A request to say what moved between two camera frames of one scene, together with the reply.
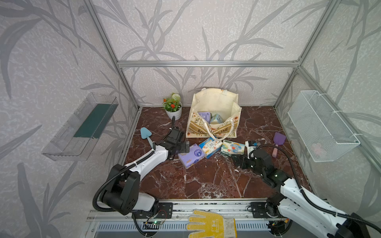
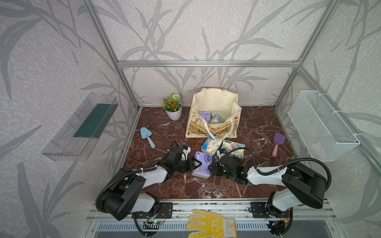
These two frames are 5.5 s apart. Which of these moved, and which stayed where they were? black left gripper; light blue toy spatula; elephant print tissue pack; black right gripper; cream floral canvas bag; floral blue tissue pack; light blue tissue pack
Moved: black left gripper; black right gripper
Stayed: floral blue tissue pack; elephant print tissue pack; cream floral canvas bag; light blue toy spatula; light blue tissue pack
